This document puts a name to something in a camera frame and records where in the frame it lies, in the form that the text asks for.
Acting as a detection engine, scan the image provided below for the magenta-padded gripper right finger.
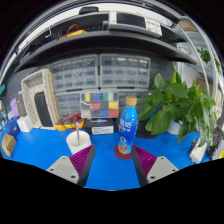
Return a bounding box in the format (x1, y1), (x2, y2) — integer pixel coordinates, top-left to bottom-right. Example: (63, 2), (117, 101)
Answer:
(130, 144), (180, 188)

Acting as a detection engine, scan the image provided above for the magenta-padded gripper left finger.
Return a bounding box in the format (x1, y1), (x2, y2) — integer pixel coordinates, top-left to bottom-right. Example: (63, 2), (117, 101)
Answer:
(45, 144), (97, 188)

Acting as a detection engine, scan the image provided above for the blue drink bottle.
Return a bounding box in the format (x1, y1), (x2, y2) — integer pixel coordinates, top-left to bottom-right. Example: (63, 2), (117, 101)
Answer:
(117, 95), (140, 156)

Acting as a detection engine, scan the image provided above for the white faceted cup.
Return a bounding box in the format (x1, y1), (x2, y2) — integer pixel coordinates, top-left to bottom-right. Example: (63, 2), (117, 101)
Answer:
(65, 130), (93, 155)

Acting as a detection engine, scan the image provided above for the flat round red coaster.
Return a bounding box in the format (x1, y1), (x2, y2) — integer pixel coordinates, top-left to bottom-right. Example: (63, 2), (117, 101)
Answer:
(114, 143), (134, 160)

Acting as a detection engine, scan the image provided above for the metal spoon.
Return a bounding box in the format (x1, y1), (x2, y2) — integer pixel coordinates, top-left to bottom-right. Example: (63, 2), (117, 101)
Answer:
(75, 121), (82, 146)

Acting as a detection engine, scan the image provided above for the black zip case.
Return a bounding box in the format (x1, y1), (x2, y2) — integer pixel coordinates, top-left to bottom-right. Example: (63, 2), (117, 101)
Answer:
(134, 119), (158, 139)

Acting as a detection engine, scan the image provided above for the yellow multimeter with red leads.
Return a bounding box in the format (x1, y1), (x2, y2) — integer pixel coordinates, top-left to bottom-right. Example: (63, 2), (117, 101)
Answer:
(54, 113), (86, 132)

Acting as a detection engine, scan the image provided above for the white power adapter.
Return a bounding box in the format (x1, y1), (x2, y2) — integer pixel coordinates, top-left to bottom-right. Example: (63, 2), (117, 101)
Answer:
(189, 138), (208, 164)

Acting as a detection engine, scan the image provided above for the black and white small box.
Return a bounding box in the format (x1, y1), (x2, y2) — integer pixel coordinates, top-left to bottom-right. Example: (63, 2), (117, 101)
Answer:
(83, 118), (115, 135)

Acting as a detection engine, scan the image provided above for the white carton box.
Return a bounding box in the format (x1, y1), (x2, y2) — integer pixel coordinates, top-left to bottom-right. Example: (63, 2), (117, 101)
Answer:
(16, 114), (34, 133)

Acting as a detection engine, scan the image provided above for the black rectangular speaker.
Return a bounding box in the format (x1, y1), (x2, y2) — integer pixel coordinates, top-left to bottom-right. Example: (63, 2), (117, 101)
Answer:
(33, 92), (54, 128)

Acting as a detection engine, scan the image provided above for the grey small-parts drawer cabinet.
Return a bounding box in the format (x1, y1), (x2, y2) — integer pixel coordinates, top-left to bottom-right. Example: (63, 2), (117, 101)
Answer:
(50, 54), (100, 93)
(98, 53), (152, 90)
(118, 88), (151, 108)
(54, 90), (83, 119)

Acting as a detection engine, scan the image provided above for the green potted plant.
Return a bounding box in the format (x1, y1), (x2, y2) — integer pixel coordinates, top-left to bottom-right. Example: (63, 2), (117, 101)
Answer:
(138, 63), (218, 148)

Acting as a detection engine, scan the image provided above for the brown cardboard box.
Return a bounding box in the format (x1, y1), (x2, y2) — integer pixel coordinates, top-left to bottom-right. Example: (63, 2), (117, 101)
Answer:
(1, 133), (17, 158)

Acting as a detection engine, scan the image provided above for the clear box of coloured parts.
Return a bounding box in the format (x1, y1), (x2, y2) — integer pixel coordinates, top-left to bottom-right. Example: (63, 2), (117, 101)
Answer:
(79, 90), (120, 120)

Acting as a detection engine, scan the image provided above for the blue box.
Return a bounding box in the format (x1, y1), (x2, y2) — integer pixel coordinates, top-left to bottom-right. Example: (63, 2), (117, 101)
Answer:
(4, 117), (21, 138)

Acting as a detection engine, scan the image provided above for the dark grey flat box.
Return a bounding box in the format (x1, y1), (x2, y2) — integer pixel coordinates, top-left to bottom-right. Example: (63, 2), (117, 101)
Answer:
(14, 91), (28, 118)

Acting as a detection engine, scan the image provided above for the purple bag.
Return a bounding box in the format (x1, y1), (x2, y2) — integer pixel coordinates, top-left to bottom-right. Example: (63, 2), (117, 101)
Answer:
(9, 97), (20, 118)

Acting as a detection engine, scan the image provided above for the white pegboard tray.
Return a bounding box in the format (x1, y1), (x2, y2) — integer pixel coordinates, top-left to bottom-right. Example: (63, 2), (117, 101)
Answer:
(20, 68), (61, 130)

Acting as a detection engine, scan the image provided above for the white metal shelf unit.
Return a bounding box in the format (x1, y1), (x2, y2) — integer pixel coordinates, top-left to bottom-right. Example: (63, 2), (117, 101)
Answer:
(178, 19), (224, 111)

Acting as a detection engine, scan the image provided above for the dark grey overhead shelf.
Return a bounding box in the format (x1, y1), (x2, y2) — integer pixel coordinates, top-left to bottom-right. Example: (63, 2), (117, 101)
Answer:
(14, 8), (198, 73)

